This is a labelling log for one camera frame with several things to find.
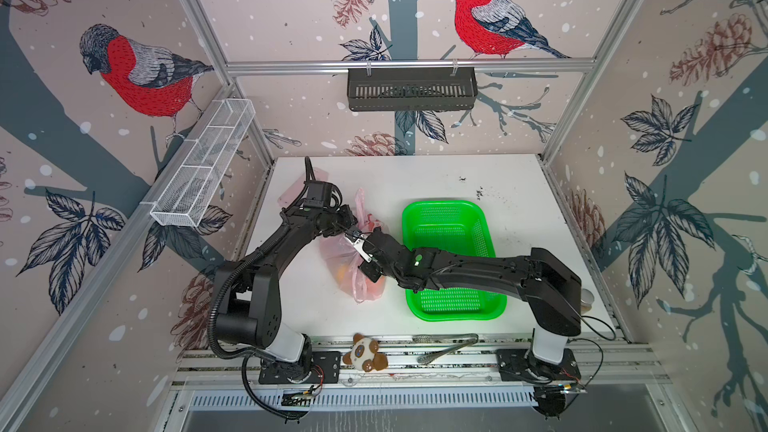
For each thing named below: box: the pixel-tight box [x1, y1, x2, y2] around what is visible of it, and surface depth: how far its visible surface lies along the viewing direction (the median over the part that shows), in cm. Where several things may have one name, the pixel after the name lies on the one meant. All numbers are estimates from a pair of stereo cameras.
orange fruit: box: [336, 264, 348, 283], surface depth 85 cm
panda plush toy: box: [342, 333, 388, 373], surface depth 76 cm
